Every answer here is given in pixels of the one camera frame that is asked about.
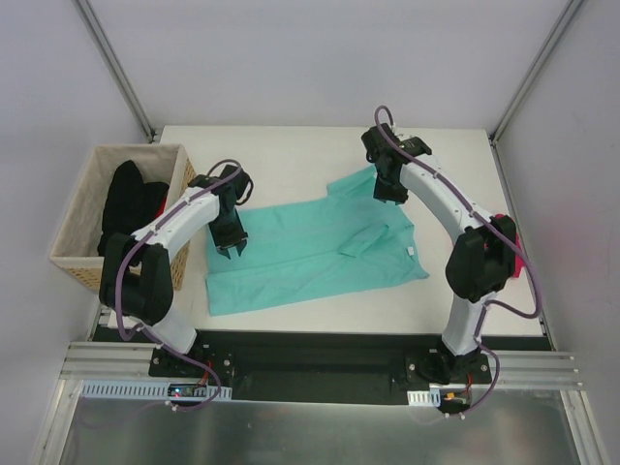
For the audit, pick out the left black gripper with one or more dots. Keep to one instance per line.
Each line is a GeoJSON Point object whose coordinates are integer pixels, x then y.
{"type": "Point", "coordinates": [231, 238]}

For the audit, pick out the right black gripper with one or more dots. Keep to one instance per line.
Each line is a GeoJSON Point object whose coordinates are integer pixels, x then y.
{"type": "Point", "coordinates": [389, 192]}

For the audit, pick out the teal t-shirt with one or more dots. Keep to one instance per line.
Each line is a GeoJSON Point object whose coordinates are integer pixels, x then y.
{"type": "Point", "coordinates": [345, 242]}

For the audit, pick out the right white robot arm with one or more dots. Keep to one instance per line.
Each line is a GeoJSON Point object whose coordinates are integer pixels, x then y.
{"type": "Point", "coordinates": [480, 263]}

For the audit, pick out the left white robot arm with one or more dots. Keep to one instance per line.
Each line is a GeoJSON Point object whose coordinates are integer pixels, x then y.
{"type": "Point", "coordinates": [136, 280]}

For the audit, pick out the red garment in basket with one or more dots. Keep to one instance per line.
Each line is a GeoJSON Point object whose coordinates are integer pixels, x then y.
{"type": "Point", "coordinates": [162, 207]}

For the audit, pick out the black garment in basket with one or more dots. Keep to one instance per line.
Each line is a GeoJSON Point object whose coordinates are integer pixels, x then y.
{"type": "Point", "coordinates": [131, 203]}

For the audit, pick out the wicker laundry basket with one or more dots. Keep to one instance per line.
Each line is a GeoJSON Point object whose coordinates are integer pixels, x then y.
{"type": "Point", "coordinates": [75, 247]}

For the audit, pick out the pink folded t-shirt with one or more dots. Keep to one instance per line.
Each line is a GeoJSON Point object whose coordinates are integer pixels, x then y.
{"type": "Point", "coordinates": [519, 264]}

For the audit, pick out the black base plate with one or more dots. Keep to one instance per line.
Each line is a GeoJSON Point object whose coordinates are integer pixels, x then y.
{"type": "Point", "coordinates": [373, 369]}

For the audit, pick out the left aluminium corner post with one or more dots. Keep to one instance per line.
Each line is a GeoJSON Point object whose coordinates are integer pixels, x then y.
{"type": "Point", "coordinates": [100, 38]}

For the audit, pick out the aluminium corner post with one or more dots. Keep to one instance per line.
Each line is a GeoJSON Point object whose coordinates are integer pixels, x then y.
{"type": "Point", "coordinates": [550, 44]}
{"type": "Point", "coordinates": [100, 38]}

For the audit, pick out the left white cable duct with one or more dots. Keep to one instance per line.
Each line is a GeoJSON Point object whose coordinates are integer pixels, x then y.
{"type": "Point", "coordinates": [128, 390]}

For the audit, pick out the white cable duct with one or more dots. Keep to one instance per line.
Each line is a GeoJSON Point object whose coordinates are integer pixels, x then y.
{"type": "Point", "coordinates": [424, 398]}
{"type": "Point", "coordinates": [128, 390]}

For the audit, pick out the right aluminium corner post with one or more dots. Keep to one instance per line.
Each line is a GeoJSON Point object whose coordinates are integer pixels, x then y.
{"type": "Point", "coordinates": [550, 44]}

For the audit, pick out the right white cable duct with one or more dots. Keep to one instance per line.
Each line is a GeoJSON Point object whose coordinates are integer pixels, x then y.
{"type": "Point", "coordinates": [424, 398]}

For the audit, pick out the aluminium rail frame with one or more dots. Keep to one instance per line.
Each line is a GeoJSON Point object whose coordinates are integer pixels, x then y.
{"type": "Point", "coordinates": [130, 361]}

